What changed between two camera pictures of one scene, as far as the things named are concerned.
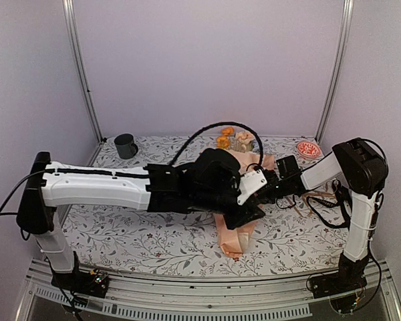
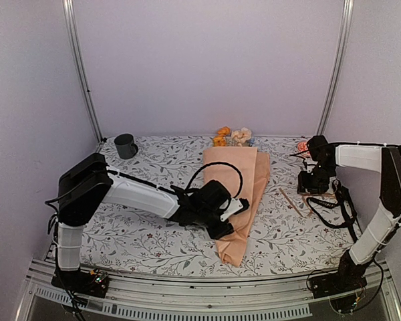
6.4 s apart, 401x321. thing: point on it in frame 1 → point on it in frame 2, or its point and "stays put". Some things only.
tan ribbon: [304, 196] stays put
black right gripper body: [273, 193] → [317, 181]
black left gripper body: [233, 221] → [215, 234]
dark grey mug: [124, 143] stays put
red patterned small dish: [309, 149] stays put
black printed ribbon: [343, 196] stays put
